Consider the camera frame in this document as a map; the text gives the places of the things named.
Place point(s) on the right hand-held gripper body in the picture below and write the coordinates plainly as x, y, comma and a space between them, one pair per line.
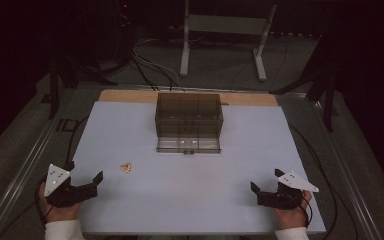
281, 198

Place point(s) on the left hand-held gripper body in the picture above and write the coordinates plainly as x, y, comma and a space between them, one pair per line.
63, 193

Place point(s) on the small gold heart-shaped trinket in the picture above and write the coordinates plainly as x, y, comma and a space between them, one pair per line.
125, 167

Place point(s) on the translucent dark drawer box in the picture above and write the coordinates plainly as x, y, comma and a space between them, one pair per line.
188, 120

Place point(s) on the person's left hand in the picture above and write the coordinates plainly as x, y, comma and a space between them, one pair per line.
61, 213

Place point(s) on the person's right hand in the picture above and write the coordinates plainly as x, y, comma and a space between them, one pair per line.
291, 218

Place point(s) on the black tripod stand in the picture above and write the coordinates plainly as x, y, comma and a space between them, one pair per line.
328, 100
54, 93

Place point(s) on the white metal stand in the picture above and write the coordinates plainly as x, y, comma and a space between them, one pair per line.
225, 25

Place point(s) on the aluminium frame rail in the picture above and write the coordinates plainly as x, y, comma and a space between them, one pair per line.
350, 180
23, 170

